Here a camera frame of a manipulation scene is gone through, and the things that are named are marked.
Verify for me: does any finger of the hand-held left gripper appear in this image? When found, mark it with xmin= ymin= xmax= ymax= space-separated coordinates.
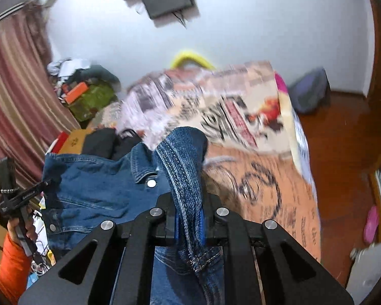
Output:
xmin=17 ymin=179 xmax=53 ymax=206

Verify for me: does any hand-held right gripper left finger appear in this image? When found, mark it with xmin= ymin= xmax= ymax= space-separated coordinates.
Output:
xmin=17 ymin=194 xmax=180 ymax=305

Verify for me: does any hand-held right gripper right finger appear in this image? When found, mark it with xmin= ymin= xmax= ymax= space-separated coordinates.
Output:
xmin=200 ymin=194 xmax=356 ymax=305

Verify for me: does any blue denim jacket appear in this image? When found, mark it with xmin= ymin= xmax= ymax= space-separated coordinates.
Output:
xmin=41 ymin=126 xmax=267 ymax=305

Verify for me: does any person's left forearm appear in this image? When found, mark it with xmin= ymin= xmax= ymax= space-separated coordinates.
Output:
xmin=0 ymin=233 xmax=33 ymax=304

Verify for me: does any pile of clothes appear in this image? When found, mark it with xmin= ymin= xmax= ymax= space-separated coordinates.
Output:
xmin=47 ymin=58 xmax=122 ymax=102

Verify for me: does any person's left hand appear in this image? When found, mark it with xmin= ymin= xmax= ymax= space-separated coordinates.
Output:
xmin=7 ymin=208 xmax=39 ymax=246

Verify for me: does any red box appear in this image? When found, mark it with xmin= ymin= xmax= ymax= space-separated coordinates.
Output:
xmin=47 ymin=132 xmax=69 ymax=154

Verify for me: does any orange printed bedsheet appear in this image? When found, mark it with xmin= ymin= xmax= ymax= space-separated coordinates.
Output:
xmin=203 ymin=144 xmax=322 ymax=263

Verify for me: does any black handbag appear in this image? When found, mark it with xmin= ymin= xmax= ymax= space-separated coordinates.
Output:
xmin=83 ymin=128 xmax=147 ymax=162

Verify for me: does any striped red curtain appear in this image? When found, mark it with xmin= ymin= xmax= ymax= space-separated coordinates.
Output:
xmin=0 ymin=5 xmax=81 ymax=199

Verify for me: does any orange box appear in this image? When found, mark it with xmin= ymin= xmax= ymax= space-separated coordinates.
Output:
xmin=65 ymin=82 xmax=89 ymax=104

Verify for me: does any green patterned bag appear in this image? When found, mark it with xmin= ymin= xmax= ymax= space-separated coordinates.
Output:
xmin=68 ymin=84 xmax=117 ymax=122

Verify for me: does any printed quilt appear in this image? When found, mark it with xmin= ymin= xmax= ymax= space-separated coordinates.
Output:
xmin=114 ymin=60 xmax=297 ymax=158

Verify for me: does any pink slipper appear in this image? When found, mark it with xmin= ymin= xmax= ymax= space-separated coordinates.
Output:
xmin=363 ymin=205 xmax=379 ymax=244

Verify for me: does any magenta cloth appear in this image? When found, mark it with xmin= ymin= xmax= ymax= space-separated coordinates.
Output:
xmin=274 ymin=72 xmax=288 ymax=96

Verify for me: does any white object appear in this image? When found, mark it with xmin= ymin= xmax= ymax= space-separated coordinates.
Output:
xmin=345 ymin=241 xmax=381 ymax=297

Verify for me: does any yellow curved object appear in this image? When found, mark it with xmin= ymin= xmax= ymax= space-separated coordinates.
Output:
xmin=170 ymin=49 xmax=217 ymax=71

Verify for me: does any grey purple backpack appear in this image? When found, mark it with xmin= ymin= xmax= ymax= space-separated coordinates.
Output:
xmin=287 ymin=67 xmax=331 ymax=114

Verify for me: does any black monitor cable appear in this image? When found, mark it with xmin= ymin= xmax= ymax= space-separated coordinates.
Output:
xmin=171 ymin=9 xmax=188 ymax=28

